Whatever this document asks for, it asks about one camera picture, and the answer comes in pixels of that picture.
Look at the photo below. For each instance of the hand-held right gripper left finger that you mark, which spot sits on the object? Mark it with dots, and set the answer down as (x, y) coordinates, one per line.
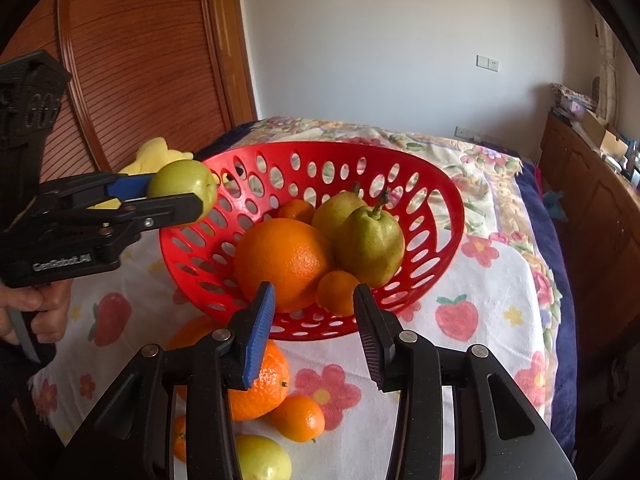
(257, 335)

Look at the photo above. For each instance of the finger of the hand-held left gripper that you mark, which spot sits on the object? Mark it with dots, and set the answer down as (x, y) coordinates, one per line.
(170, 210)
(130, 186)

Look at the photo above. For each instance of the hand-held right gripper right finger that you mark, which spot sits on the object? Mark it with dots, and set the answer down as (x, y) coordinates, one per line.
(367, 340)

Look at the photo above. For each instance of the small green apple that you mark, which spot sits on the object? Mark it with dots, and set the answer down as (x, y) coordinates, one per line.
(180, 182)
(265, 460)

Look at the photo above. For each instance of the large orange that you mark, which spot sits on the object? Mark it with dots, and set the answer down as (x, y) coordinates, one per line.
(265, 385)
(282, 262)

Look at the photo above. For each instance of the small tangerine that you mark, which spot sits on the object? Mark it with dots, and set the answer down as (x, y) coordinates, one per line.
(300, 419)
(336, 292)
(296, 210)
(180, 437)

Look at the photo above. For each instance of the green pear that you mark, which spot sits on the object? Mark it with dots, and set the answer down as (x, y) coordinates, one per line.
(340, 212)
(370, 247)

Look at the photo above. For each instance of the red perforated plastic basket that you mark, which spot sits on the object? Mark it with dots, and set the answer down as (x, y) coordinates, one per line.
(325, 148)

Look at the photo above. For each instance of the person's left hand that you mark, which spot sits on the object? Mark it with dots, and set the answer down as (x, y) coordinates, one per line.
(45, 310)

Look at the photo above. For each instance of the yellow plush toy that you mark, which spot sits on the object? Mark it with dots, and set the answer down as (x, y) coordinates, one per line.
(150, 157)

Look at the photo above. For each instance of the brown wooden wardrobe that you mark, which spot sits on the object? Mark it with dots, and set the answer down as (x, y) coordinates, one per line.
(140, 60)

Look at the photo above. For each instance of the white strawberry print cloth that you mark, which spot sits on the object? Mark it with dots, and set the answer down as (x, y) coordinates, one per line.
(500, 285)

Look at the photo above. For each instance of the floral quilt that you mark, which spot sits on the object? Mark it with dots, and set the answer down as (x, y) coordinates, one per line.
(450, 155)

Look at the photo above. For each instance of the teal cloth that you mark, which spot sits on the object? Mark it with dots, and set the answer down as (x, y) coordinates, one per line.
(555, 205)

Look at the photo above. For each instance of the wooden sideboard cabinet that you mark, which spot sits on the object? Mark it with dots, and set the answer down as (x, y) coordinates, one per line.
(585, 185)

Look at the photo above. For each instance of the open cardboard box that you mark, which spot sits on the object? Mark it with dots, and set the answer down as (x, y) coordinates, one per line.
(605, 135)

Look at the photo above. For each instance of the stack of patterned boxes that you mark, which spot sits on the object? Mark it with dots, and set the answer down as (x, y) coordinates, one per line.
(572, 102)

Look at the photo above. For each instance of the patterned curtain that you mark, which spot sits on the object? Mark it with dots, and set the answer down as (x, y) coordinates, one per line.
(607, 75)

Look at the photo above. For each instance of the white wall socket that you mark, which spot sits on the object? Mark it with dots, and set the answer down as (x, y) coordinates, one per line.
(470, 133)

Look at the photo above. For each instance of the white wall switch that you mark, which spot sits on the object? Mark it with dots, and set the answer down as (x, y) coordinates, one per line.
(486, 62)

